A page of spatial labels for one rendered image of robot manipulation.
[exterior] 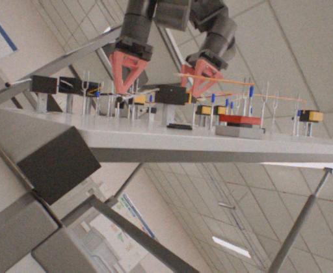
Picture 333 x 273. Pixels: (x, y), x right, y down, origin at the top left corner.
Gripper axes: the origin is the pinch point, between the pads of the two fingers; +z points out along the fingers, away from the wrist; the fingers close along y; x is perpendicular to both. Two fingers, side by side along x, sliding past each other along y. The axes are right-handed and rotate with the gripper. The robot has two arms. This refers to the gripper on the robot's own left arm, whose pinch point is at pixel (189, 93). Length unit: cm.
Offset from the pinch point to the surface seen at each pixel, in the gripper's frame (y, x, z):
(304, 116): 13, -45, -20
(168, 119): -0.2, 1.8, 7.6
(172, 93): -3.2, 4.9, 3.1
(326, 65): 142, -166, -136
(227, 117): -21.9, 1.5, 6.5
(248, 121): -24.5, -0.6, 5.9
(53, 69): 93, 27, -2
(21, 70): 755, 78, -54
